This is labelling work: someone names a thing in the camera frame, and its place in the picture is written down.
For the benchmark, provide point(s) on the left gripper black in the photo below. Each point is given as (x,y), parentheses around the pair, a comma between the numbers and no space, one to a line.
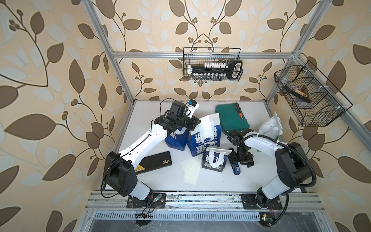
(193,121)

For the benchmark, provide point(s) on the black socket tool set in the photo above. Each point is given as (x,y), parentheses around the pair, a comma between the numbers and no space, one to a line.
(231,70)

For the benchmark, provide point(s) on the green white tissue pack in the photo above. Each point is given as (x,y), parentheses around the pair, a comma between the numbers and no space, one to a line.
(272,128)

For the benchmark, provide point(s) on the wall wire basket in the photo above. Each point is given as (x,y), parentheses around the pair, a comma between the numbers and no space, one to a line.
(328,102)
(201,55)

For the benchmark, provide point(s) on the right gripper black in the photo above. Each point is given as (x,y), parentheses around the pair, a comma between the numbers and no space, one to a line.
(248,161)

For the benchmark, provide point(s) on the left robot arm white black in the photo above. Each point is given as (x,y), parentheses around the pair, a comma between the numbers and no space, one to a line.
(119,169)

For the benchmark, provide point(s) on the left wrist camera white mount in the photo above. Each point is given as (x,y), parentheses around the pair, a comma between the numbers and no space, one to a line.
(191,106)

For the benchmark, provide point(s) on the blue stapler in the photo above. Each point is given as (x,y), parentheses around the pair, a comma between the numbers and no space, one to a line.
(235,166)

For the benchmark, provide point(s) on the large blue white tote bag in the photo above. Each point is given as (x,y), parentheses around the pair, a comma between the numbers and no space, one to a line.
(196,145)

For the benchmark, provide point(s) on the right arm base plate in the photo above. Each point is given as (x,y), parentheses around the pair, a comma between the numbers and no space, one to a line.
(259,201)

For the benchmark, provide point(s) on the aluminium rail front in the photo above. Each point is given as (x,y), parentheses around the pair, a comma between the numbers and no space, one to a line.
(200,206)

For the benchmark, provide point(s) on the back wall wire basket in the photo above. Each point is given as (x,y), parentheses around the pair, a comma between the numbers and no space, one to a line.
(201,55)

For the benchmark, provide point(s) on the black flat box yellow label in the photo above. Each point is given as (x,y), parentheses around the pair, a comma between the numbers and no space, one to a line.
(154,162)

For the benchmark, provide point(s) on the right wall wire basket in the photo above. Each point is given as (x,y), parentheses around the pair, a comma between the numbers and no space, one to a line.
(328,102)

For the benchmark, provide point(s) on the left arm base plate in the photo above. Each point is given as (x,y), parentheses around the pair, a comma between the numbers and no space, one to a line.
(156,198)

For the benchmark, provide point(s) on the pale yellow receipt sheet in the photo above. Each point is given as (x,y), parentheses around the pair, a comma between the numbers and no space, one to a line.
(191,168)

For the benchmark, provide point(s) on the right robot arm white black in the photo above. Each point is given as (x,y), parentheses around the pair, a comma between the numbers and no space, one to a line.
(293,167)

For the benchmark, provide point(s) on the small blue white bag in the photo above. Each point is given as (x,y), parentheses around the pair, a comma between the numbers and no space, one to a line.
(215,159)

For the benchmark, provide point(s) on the white receipt paper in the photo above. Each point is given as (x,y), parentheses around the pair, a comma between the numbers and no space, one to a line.
(209,127)

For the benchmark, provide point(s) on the dark brush in basket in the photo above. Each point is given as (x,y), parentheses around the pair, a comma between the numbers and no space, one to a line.
(295,94)

